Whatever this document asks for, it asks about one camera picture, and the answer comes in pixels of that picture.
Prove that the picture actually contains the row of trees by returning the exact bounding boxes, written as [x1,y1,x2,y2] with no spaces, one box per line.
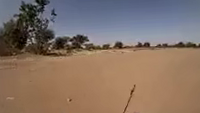
[51,26,200,57]

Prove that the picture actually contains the tall leafy tree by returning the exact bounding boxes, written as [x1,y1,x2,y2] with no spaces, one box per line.
[11,0,61,57]

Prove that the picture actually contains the dense bushes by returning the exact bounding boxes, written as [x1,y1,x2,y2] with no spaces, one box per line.
[0,18,24,58]

